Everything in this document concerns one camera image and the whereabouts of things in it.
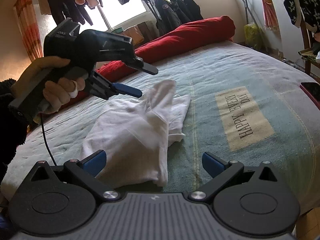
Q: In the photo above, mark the black jacket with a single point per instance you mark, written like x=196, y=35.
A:
x=190, y=7

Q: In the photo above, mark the pink curtain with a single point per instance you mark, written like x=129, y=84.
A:
x=270, y=12

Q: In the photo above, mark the person's left forearm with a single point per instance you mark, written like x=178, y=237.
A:
x=10, y=130

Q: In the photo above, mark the orange clothes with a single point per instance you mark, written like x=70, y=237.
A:
x=133, y=33

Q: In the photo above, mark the red quilt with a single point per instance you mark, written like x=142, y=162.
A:
x=187, y=35

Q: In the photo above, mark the wooden chair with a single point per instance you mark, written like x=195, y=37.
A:
x=307, y=62

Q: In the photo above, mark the navy star-patterned garment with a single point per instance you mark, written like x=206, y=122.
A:
x=290, y=2

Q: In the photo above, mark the metal clothes rack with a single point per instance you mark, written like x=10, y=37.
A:
x=244, y=5

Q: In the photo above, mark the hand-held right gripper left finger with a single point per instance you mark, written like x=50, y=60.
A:
x=96, y=163

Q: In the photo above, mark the green flat box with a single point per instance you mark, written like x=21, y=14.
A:
x=117, y=29

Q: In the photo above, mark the dark green jacket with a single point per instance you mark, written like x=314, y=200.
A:
x=167, y=12

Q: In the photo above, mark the phone in pink case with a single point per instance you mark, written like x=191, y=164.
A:
x=312, y=92

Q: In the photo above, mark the pile of clothes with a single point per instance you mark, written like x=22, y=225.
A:
x=312, y=52

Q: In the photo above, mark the yellow-green plastic bag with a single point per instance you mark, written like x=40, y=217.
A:
x=252, y=33

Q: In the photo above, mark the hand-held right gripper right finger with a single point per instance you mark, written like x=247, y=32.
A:
x=212, y=165

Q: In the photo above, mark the person's left hand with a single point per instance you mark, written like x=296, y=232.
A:
x=57, y=92

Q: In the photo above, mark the white printed t-shirt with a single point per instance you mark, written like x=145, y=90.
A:
x=130, y=130

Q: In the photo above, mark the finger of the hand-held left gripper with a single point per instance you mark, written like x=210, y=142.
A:
x=148, y=68
x=127, y=90

